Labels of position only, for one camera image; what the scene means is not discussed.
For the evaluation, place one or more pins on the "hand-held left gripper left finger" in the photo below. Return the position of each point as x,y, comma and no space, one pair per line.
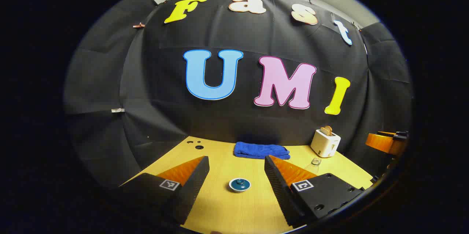
194,186

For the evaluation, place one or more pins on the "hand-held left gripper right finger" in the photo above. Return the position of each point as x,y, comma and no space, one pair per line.
280,190

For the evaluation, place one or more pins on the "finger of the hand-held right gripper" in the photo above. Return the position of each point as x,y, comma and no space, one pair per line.
384,144

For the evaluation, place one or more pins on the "clear plastic water bottle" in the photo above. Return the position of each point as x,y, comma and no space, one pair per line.
316,161

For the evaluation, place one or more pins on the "blue folded towel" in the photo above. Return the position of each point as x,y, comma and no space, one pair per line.
260,150

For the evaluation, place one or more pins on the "brown toast slice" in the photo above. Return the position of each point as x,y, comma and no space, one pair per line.
324,130
329,129

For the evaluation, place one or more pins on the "white toaster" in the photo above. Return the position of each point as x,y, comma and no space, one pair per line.
324,145

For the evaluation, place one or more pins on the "silver cloth clip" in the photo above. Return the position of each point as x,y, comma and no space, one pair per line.
118,110

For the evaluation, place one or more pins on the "black backdrop cloth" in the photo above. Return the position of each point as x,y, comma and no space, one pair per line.
165,80

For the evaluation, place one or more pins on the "copper cloth clip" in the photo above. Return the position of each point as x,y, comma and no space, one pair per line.
139,25

